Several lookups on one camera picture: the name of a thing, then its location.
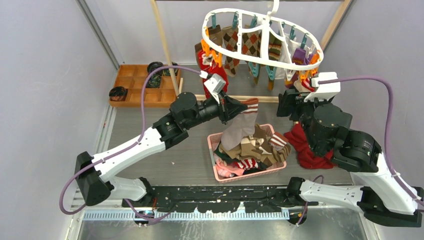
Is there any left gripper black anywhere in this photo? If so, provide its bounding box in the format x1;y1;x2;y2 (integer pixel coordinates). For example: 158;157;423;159
184;89;247;129

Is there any grey beige sock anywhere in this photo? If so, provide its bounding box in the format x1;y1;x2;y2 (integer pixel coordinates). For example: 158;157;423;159
221;98;259;150

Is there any maroon purple orange striped sock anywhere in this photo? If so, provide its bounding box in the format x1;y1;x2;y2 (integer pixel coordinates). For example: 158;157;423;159
284;48;313;89

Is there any white plastic clip hanger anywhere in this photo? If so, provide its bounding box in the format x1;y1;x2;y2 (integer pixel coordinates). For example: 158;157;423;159
200;0;324;84

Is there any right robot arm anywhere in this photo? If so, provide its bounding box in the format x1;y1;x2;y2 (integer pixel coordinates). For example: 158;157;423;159
276;89;423;228

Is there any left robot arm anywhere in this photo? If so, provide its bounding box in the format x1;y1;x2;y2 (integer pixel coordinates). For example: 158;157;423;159
75;91;248;207

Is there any wooden clothes rack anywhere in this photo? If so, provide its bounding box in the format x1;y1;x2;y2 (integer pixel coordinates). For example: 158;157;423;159
141;0;352;119

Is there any red cloth on table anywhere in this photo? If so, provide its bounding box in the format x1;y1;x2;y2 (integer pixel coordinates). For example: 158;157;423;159
283;123;336;169

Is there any pink plastic basket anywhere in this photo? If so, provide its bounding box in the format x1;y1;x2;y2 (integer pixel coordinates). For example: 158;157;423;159
207;124;287;183

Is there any argyle sock in basket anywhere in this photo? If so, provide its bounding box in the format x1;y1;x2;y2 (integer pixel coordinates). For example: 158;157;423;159
218;124;276;165

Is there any red hanging sock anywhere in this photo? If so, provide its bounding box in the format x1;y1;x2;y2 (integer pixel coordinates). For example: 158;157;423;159
208;61;229;93
197;49;213;99

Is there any brown striped sock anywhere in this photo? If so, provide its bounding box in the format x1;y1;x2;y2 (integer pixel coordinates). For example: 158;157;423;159
271;145;291;163

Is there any white hanging sock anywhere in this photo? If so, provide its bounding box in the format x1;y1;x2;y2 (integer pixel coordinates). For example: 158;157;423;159
275;35;310;80

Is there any green striped hanging sock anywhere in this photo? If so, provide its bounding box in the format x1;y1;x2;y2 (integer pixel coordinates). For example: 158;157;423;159
264;33;282;91

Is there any argyle hanging sock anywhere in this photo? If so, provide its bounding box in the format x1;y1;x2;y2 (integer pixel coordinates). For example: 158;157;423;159
241;30;261;57
222;26;240;77

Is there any rolled dark green sock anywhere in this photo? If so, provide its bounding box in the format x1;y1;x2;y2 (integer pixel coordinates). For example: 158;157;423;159
162;68;179;77

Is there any rolled dark sock centre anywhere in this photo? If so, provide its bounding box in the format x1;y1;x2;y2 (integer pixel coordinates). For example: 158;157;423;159
146;74;162;89

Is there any orange wooden compartment tray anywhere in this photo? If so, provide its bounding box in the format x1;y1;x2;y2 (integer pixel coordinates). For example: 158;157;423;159
109;64;177;108

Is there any rolled dark sock left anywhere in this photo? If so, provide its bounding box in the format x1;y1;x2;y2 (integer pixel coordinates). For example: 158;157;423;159
108;86;128;102

